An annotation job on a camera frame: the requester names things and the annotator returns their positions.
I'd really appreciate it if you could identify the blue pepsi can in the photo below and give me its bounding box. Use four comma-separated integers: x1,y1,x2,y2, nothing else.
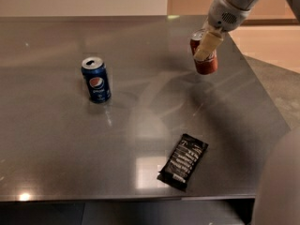
81,57,111,103

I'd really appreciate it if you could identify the red coke can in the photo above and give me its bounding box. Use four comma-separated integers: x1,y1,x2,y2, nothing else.
189,29,218,75

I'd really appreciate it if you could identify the black snack bar wrapper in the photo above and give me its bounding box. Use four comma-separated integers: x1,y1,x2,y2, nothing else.
157,134,208,191

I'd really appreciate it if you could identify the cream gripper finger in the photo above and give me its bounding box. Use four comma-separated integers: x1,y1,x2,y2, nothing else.
193,29,224,61

